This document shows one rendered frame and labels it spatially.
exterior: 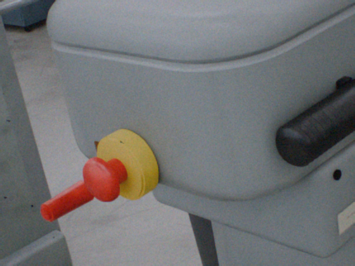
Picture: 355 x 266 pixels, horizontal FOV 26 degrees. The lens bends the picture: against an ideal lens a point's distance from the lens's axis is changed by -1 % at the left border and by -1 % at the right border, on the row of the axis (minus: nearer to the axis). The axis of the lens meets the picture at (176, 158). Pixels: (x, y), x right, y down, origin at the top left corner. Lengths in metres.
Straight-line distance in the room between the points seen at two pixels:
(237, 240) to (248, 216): 0.09
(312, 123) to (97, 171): 0.18
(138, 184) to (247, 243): 0.22
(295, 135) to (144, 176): 0.14
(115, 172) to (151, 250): 3.23
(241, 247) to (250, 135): 0.27
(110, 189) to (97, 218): 3.62
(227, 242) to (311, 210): 0.18
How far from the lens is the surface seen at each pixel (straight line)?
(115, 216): 4.24
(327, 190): 0.69
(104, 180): 0.64
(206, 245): 3.09
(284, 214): 0.72
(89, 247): 4.02
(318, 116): 0.59
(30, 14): 8.20
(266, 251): 0.82
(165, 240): 3.93
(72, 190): 0.76
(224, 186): 0.62
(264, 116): 0.59
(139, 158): 0.64
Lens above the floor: 2.05
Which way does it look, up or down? 26 degrees down
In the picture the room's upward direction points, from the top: 11 degrees counter-clockwise
